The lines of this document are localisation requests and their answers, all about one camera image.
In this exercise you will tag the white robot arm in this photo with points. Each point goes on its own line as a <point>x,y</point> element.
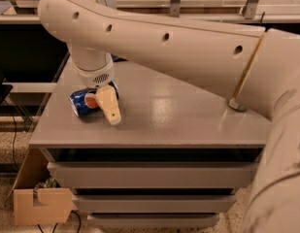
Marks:
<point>251,66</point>

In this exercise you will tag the blue pepsi can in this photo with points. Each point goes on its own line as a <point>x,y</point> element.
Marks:
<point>84,102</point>

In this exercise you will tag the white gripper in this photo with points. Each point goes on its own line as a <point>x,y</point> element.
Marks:
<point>97,78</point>

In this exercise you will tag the dark blue snack wrapper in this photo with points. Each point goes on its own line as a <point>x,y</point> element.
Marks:
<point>117,58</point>

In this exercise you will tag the metal shelf frame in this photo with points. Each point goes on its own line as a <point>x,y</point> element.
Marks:
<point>247,11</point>

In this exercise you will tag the green soda can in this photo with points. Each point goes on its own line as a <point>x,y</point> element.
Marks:
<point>235,106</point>

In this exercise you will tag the grey drawer cabinet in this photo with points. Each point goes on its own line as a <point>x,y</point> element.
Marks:
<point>176,159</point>

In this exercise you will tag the cardboard box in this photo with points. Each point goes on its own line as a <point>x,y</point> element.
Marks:
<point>34,205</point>

